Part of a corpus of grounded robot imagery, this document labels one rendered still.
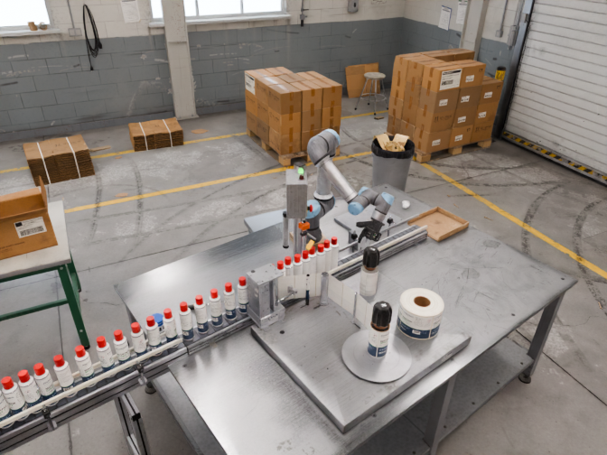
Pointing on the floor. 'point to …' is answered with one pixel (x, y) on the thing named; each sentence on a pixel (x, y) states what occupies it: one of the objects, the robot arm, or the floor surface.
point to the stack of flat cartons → (59, 160)
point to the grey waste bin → (390, 171)
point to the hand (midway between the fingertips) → (359, 248)
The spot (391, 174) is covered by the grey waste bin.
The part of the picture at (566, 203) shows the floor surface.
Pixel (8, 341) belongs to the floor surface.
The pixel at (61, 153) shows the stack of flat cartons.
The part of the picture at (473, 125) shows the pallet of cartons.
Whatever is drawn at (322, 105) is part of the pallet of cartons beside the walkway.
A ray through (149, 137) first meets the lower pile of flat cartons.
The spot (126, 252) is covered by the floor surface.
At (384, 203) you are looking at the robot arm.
